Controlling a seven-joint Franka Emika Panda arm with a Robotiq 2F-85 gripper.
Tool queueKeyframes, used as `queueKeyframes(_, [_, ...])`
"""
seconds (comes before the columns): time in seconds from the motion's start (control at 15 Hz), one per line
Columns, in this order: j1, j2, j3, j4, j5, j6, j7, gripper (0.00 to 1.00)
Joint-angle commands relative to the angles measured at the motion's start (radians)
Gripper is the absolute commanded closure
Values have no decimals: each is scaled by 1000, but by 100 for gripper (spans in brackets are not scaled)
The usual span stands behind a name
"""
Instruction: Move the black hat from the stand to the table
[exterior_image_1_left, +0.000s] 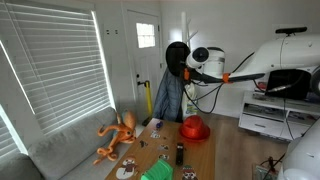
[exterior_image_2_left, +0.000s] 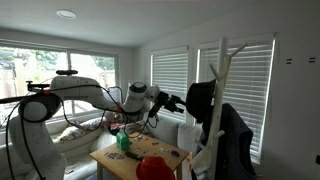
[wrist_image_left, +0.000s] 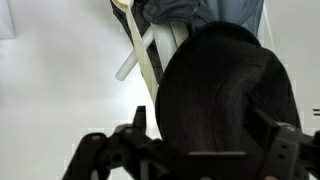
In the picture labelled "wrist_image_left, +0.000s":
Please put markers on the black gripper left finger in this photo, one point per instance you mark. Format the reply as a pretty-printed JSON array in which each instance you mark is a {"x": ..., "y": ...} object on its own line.
[{"x": 133, "y": 146}]

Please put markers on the blue denim jacket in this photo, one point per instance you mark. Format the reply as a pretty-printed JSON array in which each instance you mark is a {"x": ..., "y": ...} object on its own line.
[{"x": 233, "y": 13}]

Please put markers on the long beige shoehorn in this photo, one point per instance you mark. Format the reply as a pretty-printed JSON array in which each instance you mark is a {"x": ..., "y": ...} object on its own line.
[{"x": 141, "y": 56}]

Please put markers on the white coat stand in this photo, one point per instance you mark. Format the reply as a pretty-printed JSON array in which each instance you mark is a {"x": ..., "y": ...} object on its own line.
[{"x": 128, "y": 66}]

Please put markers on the black felt hat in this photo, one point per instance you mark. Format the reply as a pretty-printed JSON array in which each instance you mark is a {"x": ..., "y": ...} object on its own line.
[{"x": 206, "y": 93}]

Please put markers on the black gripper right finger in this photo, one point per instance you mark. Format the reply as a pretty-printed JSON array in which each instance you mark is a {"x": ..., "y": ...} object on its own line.
[{"x": 286, "y": 150}]

